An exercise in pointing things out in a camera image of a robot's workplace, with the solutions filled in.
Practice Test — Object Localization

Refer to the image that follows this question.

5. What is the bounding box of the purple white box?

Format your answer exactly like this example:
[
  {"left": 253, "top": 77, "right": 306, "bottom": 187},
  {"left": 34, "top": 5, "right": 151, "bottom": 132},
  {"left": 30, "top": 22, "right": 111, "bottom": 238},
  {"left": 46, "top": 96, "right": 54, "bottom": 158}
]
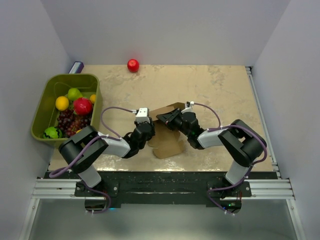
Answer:
[{"left": 68, "top": 61, "right": 84, "bottom": 74}]

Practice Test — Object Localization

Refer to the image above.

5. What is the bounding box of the red apple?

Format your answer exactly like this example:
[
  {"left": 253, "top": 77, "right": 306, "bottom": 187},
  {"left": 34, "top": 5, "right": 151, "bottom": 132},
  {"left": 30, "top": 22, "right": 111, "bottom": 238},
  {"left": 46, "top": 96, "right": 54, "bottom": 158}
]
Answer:
[{"left": 127, "top": 58, "right": 140, "bottom": 73}]

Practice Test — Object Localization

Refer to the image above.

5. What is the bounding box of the yellow lemon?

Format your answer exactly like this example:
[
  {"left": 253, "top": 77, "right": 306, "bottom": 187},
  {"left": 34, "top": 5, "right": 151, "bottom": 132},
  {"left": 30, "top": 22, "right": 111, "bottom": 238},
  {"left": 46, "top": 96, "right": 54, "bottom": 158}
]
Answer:
[{"left": 55, "top": 96, "right": 70, "bottom": 112}]

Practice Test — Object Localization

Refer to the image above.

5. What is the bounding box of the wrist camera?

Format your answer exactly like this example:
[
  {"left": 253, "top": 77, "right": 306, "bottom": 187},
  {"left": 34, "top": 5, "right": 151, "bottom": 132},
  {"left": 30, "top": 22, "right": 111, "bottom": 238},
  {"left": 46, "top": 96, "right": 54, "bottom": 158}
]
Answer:
[
  {"left": 135, "top": 107, "right": 150, "bottom": 124},
  {"left": 181, "top": 101, "right": 195, "bottom": 114}
]

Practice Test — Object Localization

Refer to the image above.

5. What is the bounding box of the green plastic bin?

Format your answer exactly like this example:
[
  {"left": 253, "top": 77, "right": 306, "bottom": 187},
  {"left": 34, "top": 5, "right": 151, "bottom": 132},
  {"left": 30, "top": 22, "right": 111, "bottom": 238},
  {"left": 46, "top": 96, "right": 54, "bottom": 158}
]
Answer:
[{"left": 30, "top": 73, "right": 103, "bottom": 148}]

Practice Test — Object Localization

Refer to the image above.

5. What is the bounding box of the brown cardboard box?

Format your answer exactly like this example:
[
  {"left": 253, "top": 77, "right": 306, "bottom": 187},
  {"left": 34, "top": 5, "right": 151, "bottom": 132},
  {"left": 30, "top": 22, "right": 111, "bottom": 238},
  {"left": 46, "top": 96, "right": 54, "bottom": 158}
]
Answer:
[{"left": 148, "top": 102, "right": 185, "bottom": 159}]

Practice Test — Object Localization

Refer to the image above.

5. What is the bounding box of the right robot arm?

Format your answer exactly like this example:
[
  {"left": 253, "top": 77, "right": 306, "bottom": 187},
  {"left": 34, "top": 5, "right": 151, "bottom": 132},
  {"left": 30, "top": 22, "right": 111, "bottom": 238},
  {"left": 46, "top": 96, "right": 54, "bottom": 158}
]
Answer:
[{"left": 156, "top": 108, "right": 268, "bottom": 197}]

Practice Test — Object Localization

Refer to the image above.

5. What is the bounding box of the small watermelon toy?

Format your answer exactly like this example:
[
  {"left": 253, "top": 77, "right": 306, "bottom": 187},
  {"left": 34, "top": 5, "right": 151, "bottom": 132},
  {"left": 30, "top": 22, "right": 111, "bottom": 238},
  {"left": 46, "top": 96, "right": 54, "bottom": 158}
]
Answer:
[{"left": 42, "top": 126, "right": 63, "bottom": 139}]

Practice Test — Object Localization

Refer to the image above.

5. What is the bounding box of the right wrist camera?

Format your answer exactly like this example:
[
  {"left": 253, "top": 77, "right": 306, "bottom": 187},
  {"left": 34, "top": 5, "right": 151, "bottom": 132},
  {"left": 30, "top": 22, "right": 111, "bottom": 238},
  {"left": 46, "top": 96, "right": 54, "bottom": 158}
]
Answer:
[{"left": 181, "top": 101, "right": 195, "bottom": 114}]

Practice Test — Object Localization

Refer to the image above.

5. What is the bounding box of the small orange fruit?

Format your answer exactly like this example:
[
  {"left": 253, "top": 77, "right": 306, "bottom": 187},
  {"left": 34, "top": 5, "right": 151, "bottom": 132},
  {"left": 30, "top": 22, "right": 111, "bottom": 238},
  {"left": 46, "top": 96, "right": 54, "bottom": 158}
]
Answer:
[{"left": 89, "top": 94, "right": 97, "bottom": 105}]

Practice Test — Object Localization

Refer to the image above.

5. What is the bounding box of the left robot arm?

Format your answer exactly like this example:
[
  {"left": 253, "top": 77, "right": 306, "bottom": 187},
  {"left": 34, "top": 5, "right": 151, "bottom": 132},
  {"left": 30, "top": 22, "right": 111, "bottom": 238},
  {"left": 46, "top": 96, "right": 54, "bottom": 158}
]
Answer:
[{"left": 49, "top": 116, "right": 155, "bottom": 196}]

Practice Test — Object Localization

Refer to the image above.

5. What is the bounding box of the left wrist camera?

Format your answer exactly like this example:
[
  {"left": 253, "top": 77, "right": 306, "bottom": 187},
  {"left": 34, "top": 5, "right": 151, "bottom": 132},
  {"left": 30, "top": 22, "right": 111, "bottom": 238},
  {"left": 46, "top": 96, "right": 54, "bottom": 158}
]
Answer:
[{"left": 135, "top": 107, "right": 150, "bottom": 124}]

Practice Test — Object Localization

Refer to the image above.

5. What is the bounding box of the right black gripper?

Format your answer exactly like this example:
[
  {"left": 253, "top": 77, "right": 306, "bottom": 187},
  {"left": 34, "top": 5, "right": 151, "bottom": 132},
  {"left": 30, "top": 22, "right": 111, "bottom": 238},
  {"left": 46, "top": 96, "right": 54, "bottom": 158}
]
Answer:
[{"left": 156, "top": 108, "right": 191, "bottom": 138}]

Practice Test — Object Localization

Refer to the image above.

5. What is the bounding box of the purple grapes bunch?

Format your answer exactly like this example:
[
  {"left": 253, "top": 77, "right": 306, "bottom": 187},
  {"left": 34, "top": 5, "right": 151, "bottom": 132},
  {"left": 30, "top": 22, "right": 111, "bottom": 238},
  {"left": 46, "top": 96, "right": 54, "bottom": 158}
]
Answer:
[{"left": 56, "top": 109, "right": 92, "bottom": 138}]

